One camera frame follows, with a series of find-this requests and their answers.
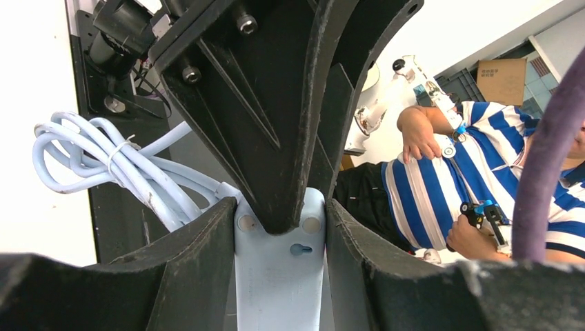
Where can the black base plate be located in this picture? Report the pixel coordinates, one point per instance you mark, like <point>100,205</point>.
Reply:
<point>107,51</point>

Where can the person in striped shirt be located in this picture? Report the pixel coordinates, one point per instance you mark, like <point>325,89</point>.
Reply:
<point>414,201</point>

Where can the light blue power strip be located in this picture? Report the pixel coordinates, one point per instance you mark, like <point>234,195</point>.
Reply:
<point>279,278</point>

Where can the cardboard box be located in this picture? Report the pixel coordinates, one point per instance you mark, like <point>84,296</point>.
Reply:
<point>502,80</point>

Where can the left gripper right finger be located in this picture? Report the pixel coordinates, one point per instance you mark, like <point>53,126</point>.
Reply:
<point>377,286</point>

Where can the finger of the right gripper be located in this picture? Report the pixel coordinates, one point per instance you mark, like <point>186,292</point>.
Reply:
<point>359,31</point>
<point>249,78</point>

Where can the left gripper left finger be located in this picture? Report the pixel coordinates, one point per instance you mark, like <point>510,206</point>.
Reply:
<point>178,282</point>

